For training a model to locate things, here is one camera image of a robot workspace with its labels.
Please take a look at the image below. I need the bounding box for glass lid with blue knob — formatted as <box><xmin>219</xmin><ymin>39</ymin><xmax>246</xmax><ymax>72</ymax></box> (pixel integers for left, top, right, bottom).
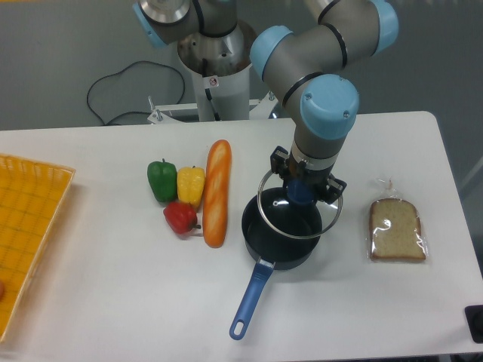
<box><xmin>255</xmin><ymin>170</ymin><xmax>343</xmax><ymax>241</ymax></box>

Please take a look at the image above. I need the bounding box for green toy bell pepper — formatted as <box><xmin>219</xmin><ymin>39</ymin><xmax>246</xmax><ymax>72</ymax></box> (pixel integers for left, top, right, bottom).
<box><xmin>146</xmin><ymin>158</ymin><xmax>177</xmax><ymax>203</ymax></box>

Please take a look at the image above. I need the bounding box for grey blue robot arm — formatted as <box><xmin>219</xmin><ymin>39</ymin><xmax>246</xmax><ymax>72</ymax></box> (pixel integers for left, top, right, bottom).
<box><xmin>133</xmin><ymin>1</ymin><xmax>399</xmax><ymax>204</ymax></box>

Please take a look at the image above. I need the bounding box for bagged bread slice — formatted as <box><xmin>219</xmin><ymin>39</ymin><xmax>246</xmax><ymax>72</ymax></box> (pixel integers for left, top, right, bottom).
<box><xmin>367</xmin><ymin>179</ymin><xmax>428</xmax><ymax>263</ymax></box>

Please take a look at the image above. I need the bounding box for yellow toy bell pepper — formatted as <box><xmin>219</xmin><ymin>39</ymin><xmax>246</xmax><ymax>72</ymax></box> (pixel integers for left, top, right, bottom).
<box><xmin>177</xmin><ymin>167</ymin><xmax>205</xmax><ymax>210</ymax></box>

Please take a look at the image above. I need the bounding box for black floor cable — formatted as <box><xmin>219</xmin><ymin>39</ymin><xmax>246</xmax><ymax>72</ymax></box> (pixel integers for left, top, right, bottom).
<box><xmin>86</xmin><ymin>60</ymin><xmax>186</xmax><ymax>126</ymax></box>

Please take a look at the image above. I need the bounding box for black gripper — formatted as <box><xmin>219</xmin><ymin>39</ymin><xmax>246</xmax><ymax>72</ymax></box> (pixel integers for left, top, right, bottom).
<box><xmin>270</xmin><ymin>146</ymin><xmax>346</xmax><ymax>204</ymax></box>

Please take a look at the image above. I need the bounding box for black device at table edge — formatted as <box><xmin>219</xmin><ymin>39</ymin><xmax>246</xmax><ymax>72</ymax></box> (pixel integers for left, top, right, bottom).
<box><xmin>464</xmin><ymin>305</ymin><xmax>483</xmax><ymax>344</ymax></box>

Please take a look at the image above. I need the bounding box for yellow woven basket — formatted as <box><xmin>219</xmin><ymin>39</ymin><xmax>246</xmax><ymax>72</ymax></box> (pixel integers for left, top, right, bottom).
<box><xmin>1</xmin><ymin>154</ymin><xmax>75</xmax><ymax>342</ymax></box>

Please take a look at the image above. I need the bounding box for red toy bell pepper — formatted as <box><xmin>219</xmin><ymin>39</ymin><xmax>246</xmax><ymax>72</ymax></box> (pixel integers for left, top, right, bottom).
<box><xmin>163</xmin><ymin>201</ymin><xmax>201</xmax><ymax>235</ymax></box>

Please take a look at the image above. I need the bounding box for orange toy baguette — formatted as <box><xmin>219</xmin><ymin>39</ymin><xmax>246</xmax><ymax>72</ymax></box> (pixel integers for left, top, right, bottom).
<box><xmin>202</xmin><ymin>140</ymin><xmax>232</xmax><ymax>248</ymax></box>

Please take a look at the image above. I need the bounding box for dark saucepan with blue handle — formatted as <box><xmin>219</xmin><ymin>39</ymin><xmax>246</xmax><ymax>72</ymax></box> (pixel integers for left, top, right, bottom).
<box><xmin>229</xmin><ymin>187</ymin><xmax>322</xmax><ymax>340</ymax></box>

